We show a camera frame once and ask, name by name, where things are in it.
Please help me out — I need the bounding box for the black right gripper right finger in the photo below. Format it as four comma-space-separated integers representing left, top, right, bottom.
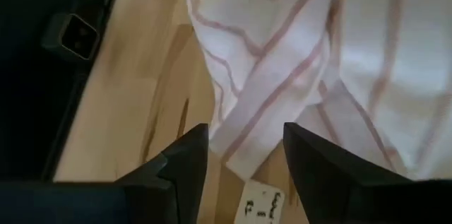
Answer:
283, 122, 414, 224

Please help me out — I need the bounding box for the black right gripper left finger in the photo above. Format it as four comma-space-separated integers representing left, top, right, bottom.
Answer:
116, 123, 210, 224

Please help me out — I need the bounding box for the white pink-striped towel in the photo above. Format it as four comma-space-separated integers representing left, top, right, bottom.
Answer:
185, 0, 452, 224

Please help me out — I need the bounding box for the black aluminium table frame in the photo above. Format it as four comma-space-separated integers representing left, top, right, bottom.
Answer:
40, 0, 128, 182

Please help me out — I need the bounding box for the small black camera box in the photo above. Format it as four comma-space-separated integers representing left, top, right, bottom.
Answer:
41, 11, 100, 63

